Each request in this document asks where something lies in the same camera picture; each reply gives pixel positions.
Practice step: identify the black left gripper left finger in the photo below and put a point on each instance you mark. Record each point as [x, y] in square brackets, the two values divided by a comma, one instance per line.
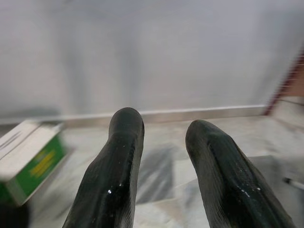
[111, 178]

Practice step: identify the silver skirting strip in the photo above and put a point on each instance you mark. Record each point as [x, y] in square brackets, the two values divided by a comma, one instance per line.
[190, 112]

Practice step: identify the black round bin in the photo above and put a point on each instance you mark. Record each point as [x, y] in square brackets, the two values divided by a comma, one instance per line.
[12, 216]

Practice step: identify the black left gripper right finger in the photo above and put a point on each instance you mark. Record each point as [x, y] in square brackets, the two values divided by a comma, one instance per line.
[228, 185]

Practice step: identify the green and white cardboard box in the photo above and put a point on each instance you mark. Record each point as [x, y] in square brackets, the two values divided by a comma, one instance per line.
[35, 166]

